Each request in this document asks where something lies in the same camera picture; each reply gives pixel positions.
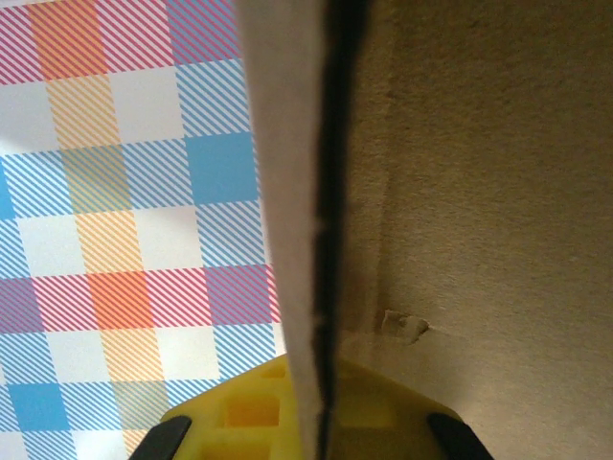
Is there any brown cardboard box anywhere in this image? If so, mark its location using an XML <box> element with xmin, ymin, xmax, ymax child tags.
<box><xmin>237</xmin><ymin>0</ymin><xmax>613</xmax><ymax>460</ymax></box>

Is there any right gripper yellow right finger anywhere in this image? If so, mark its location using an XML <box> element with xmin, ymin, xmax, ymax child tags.
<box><xmin>329</xmin><ymin>358</ymin><xmax>495</xmax><ymax>460</ymax></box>

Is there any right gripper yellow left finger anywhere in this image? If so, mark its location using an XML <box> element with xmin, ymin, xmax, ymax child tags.
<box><xmin>126</xmin><ymin>354</ymin><xmax>308</xmax><ymax>460</ymax></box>

